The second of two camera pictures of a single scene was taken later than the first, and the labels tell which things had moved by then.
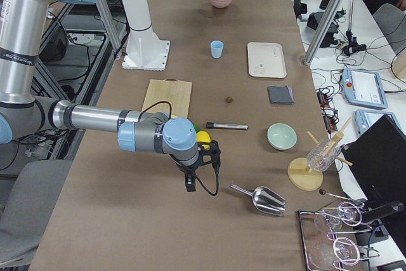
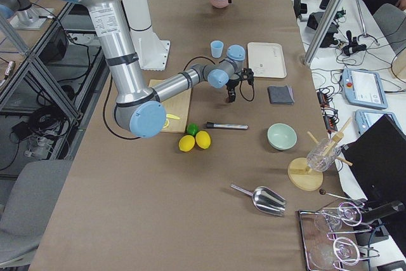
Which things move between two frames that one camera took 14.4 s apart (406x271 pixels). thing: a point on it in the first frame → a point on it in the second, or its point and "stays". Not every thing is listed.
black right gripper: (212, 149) → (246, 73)
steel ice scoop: (265, 199) stays
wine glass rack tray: (330, 237) stays
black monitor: (377, 159) stays
